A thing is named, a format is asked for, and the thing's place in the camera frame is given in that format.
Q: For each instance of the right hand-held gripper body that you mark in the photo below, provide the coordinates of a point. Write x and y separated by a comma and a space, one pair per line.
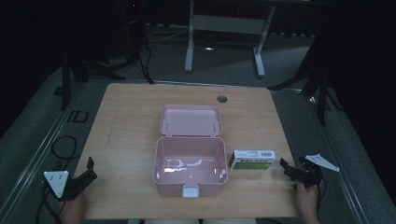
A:
308, 174

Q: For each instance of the white and green medicine box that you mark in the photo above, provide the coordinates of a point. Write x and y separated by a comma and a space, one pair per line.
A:
252, 159

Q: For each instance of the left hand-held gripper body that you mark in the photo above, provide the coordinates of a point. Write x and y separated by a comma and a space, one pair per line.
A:
59, 183

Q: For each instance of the person's left hand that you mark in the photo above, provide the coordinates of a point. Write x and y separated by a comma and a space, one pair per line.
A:
73, 210

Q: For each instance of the person's right hand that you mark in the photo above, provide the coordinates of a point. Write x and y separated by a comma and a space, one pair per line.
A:
307, 203

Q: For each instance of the white metal desk frame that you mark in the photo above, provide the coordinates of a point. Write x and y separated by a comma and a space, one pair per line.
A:
229, 24

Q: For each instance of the round grey table grommet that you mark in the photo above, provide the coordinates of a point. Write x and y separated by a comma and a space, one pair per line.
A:
222, 99

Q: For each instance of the black metal stand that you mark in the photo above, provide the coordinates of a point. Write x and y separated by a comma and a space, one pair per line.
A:
317, 77
81, 67

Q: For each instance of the pink plastic box with lid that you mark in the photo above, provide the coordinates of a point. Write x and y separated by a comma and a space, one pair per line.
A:
190, 155

